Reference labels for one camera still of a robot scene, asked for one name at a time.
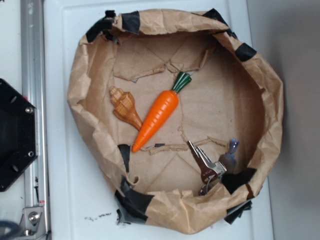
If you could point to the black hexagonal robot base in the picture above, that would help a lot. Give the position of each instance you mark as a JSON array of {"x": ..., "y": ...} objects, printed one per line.
[{"x": 18, "y": 144}]

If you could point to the orange plastic toy carrot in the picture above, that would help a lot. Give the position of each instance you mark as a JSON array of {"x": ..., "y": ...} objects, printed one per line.
[{"x": 162, "y": 108}]

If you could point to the brown paper bag bin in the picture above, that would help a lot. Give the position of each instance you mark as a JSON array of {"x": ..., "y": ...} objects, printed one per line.
[{"x": 233, "y": 93}]

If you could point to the brown wooden seashell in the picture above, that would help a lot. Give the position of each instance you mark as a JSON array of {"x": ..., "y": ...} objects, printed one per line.
[{"x": 124, "y": 107}]

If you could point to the white plastic tray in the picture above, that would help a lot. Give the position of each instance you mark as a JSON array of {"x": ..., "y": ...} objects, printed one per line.
[{"x": 82, "y": 205}]

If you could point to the blue grey bunny keychain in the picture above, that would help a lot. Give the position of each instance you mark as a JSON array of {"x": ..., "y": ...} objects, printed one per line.
[{"x": 228, "y": 159}]

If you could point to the aluminium extrusion rail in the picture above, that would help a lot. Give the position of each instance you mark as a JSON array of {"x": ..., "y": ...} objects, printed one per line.
[{"x": 36, "y": 176}]

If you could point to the metal corner bracket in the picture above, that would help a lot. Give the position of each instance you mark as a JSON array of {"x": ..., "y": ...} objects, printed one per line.
[{"x": 32, "y": 223}]

